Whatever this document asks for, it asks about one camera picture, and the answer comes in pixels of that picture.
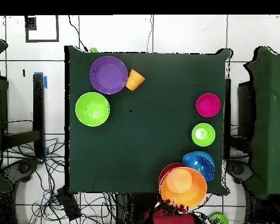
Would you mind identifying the red-orange plastic bowl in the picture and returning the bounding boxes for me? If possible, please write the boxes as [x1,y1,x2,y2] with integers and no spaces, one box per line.
[158,162,188,185]

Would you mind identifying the blue plastic bowl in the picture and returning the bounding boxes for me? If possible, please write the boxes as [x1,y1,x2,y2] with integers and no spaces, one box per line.
[182,150,215,182]

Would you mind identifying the large orange plastic bowl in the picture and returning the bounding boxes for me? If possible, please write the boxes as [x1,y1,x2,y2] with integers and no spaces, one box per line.
[159,166,208,211]

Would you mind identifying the dark green tablecloth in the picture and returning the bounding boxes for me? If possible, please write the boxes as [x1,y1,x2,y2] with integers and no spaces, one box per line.
[64,45,233,195]

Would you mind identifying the orange plastic cup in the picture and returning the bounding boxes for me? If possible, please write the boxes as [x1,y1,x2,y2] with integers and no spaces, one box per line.
[125,69,146,91]

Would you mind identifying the large green plastic bowl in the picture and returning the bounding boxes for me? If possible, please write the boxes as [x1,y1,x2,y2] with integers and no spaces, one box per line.
[75,92,111,127]

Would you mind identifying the purple plastic bowl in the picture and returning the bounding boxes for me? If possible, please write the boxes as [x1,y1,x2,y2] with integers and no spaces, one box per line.
[89,55,128,95]

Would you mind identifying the small green plastic bowl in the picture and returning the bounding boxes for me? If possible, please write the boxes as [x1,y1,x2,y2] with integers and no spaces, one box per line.
[191,122,216,147]

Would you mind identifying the pink plastic bowl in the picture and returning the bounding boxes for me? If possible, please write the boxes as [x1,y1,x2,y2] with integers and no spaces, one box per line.
[195,93,221,117]

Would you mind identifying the black wheeled base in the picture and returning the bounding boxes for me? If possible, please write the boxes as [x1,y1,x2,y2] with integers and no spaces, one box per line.
[226,159,255,185]
[1,157,40,184]

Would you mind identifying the black power brick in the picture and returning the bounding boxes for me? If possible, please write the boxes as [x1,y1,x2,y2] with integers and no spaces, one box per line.
[55,187,82,221]

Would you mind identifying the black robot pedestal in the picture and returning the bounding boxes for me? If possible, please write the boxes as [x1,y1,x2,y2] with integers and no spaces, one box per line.
[115,193,164,224]

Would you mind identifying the black frame stand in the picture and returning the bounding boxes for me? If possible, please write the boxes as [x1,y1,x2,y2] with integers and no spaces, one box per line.
[1,73,46,159]

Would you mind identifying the tangle of black floor cables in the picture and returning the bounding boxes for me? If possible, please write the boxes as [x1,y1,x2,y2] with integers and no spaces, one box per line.
[2,137,117,224]

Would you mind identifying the thin black floor cable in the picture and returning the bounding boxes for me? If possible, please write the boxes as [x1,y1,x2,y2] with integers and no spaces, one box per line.
[68,15,89,53]

